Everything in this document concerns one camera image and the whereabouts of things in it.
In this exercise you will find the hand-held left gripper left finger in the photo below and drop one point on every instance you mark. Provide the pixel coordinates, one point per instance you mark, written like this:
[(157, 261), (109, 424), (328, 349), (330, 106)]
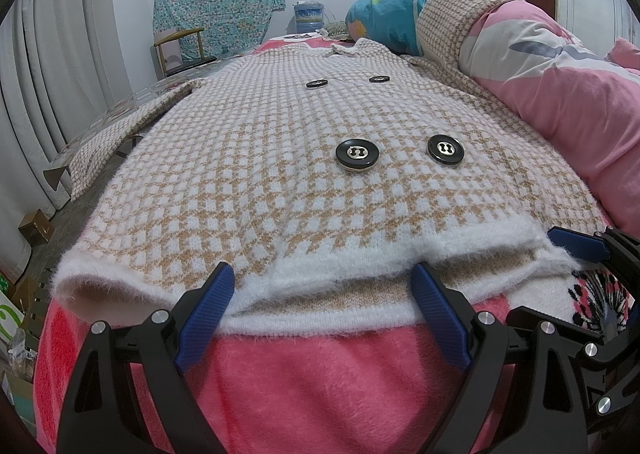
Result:
[(205, 314)]

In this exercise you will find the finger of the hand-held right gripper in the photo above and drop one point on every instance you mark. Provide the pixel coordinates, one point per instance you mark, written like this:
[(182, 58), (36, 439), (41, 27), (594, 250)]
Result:
[(580, 334), (575, 243)]

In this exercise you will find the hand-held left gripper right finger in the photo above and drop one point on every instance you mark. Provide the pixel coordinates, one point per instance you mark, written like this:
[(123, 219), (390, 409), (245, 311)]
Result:
[(440, 314)]

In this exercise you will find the beige white checked knit cardigan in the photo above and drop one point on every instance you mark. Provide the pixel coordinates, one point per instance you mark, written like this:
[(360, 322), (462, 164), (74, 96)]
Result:
[(250, 174)]

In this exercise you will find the pink fleece blanket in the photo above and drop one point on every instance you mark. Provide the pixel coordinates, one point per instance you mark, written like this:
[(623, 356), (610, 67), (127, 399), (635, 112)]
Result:
[(325, 384)]

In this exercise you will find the pink white quilt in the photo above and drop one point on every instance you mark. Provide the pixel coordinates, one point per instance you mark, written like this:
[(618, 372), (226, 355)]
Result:
[(575, 99)]

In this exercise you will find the grey metal rack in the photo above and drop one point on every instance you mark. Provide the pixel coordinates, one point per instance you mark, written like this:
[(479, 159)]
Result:
[(37, 304)]

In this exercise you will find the brown cardboard box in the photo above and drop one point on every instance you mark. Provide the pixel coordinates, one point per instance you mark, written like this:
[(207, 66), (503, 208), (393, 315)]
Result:
[(37, 226)]

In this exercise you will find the green white box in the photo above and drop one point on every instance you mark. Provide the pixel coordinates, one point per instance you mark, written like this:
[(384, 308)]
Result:
[(10, 309)]

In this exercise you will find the wooden chair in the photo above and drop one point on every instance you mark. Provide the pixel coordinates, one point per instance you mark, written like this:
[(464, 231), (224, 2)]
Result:
[(177, 36)]

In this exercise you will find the blue patterned pillow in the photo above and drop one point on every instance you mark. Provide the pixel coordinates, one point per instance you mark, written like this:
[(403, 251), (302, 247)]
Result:
[(390, 14)]

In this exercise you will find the olive patterned cloth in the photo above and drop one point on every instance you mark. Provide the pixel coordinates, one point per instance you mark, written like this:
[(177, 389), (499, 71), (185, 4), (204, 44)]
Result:
[(335, 31)]

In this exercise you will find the blue water bottle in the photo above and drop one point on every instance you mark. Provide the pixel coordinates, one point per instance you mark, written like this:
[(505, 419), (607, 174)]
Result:
[(307, 17)]

